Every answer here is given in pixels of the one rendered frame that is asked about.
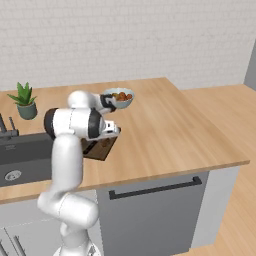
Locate dark brown cutting board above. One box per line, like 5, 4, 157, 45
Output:
81, 134, 120, 162

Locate pale grey cupboard door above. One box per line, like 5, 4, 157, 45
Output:
4, 216, 68, 256
0, 227, 9, 256

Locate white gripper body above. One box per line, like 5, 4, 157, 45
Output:
99, 121, 122, 141

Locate black dishwasher handle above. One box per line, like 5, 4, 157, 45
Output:
108, 176, 203, 201

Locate grey cupboard door handle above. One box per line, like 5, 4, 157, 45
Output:
12, 234, 27, 256
0, 239, 8, 256

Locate dark grey sink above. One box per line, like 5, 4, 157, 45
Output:
0, 132, 56, 188

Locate pale grey panel under sink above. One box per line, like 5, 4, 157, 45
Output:
0, 189, 98, 229

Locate grey dishwasher front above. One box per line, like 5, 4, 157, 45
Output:
96, 171, 210, 256

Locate pale blue bowl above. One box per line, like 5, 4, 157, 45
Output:
102, 87, 136, 110

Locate dark grey tap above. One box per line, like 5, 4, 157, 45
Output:
0, 112, 20, 141

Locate pale grey island end panel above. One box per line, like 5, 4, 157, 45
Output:
190, 165, 241, 250

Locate green plant in grey pot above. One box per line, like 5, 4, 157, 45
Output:
7, 81, 38, 121

